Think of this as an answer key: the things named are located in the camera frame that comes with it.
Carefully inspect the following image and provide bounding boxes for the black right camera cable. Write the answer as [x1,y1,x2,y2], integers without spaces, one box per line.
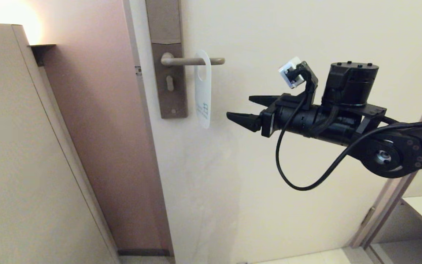
[275,71,422,191]

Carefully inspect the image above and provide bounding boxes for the white and blue door hanger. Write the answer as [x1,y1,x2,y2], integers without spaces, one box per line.
[195,50,212,129]

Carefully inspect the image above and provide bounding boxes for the white room door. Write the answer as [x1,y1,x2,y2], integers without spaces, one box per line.
[123,0,422,264]

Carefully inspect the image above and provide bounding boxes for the brown door lock plate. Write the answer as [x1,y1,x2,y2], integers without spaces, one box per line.
[145,0,188,119]

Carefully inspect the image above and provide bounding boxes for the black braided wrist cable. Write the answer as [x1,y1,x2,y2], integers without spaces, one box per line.
[306,106,345,139]

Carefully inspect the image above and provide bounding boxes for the beige metal door handle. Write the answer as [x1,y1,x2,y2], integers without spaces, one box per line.
[160,52,225,67]

